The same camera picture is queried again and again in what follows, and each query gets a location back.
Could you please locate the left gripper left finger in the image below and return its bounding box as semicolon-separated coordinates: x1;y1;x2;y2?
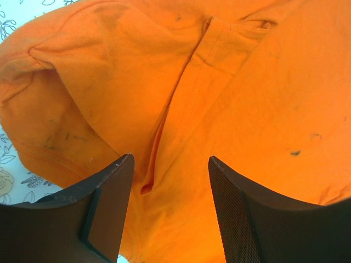
1;154;134;263

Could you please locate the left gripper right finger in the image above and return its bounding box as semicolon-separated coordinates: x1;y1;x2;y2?
208;156;350;262

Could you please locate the orange t shirt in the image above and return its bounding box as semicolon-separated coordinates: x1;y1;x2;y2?
1;1;350;262

